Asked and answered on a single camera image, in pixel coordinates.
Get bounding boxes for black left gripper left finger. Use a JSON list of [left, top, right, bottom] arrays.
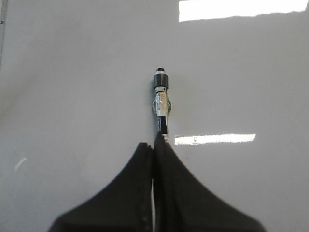
[[49, 143, 153, 232]]

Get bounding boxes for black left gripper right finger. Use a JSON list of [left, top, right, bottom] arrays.
[[153, 132, 265, 232]]

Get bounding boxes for black white whiteboard marker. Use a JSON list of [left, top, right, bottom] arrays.
[[153, 68, 172, 142]]

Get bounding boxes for white whiteboard with aluminium frame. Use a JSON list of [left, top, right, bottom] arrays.
[[0, 0, 309, 232]]

